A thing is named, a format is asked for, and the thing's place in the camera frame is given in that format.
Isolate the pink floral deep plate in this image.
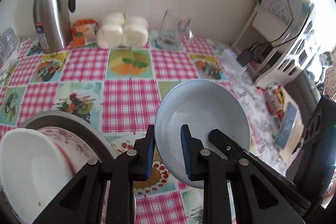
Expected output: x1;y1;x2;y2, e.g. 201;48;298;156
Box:
38;126;100;174

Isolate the white MAX square bowl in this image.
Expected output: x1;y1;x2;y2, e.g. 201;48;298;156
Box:
1;128;76;223

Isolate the white bowl with red print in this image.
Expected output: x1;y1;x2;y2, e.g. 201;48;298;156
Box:
154;79;251;189

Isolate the grey floral tablecloth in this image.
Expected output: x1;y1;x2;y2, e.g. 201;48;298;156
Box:
207;40;316;177

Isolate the colourful snack package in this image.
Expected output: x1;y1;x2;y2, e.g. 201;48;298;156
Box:
264;83;284;122

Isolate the stainless steel round tray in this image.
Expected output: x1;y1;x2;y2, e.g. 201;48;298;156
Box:
22;111;117;162

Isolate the white shelf unit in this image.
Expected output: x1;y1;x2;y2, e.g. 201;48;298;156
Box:
232;0;318;88

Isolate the pink checkered fruit tablecloth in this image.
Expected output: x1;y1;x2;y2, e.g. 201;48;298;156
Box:
1;38;232;153

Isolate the black power adapter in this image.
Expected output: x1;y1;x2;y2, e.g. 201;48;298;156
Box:
236;48;255;67

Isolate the white power strip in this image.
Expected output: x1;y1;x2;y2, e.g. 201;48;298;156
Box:
219;48;247;75

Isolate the orange snack packet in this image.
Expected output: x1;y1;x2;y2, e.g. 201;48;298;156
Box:
70;19;98;48

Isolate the clear drinking glass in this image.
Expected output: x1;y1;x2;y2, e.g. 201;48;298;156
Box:
2;27;20;55
0;42;8;67

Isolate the pack of white buns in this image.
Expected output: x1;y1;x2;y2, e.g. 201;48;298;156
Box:
96;13;149;49

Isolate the stainless steel thermos jug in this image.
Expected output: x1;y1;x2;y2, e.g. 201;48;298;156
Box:
33;0;76;54

